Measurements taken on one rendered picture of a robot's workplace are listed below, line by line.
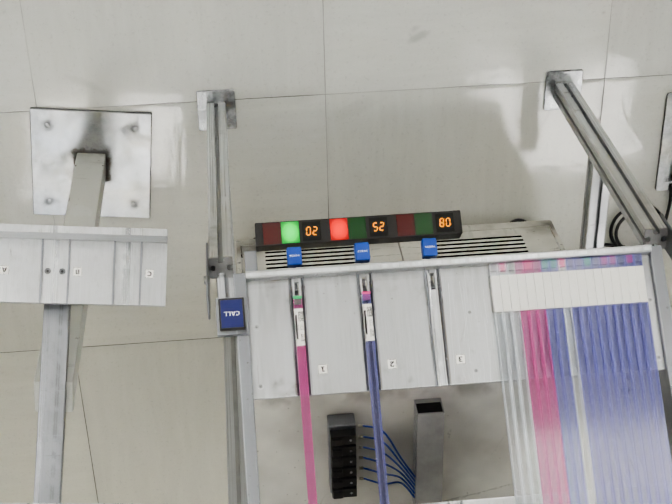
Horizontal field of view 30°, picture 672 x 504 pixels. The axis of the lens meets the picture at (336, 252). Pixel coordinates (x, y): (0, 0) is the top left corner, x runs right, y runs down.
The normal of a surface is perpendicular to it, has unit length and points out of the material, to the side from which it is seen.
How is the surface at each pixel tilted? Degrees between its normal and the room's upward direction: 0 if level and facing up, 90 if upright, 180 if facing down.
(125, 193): 0
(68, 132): 0
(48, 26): 0
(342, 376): 45
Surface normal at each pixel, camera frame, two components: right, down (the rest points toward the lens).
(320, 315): 0.05, -0.25
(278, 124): 0.09, 0.51
